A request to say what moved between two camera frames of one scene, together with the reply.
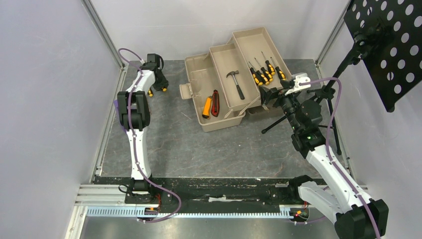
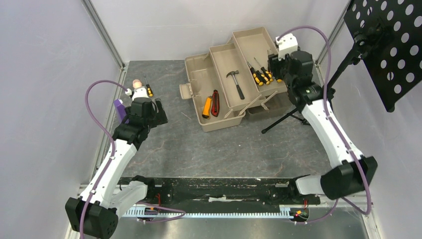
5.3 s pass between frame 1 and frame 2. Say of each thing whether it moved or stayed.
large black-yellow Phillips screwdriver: stayed
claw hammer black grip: stayed
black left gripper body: moved
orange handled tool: stayed
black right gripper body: moved
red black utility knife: stayed
